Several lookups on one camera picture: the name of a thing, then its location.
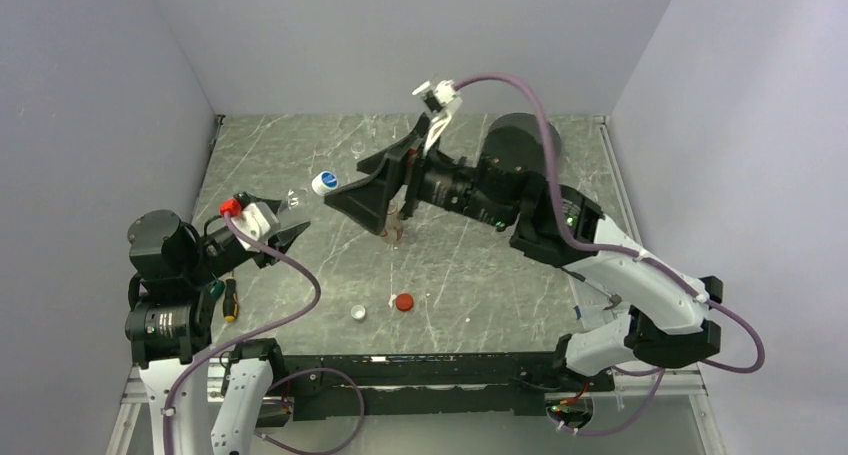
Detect small clear cup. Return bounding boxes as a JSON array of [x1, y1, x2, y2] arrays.
[[351, 142, 365, 159]]

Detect aluminium frame rail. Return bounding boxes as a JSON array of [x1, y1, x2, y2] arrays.
[[105, 352, 720, 455]]

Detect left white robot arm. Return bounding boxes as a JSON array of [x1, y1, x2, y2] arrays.
[[125, 210, 288, 454]]

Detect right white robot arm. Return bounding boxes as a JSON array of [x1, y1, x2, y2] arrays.
[[325, 113, 723, 390]]

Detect black filament spool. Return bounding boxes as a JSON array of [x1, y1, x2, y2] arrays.
[[536, 117, 562, 168]]

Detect clear bottle blue white cap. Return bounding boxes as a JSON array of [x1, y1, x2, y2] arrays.
[[277, 170, 338, 223]]

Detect clear plastic box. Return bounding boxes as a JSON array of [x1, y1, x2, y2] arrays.
[[569, 276, 629, 331]]

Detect hammer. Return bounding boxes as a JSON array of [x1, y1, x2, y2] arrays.
[[564, 270, 622, 311]]

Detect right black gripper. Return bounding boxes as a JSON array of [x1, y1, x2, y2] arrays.
[[324, 111, 514, 234]]

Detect yellow black screwdriver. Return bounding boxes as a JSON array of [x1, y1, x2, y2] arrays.
[[222, 276, 239, 322]]

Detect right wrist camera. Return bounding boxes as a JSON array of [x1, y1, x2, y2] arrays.
[[412, 79, 462, 155]]

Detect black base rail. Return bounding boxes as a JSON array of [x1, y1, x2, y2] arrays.
[[269, 351, 615, 421]]

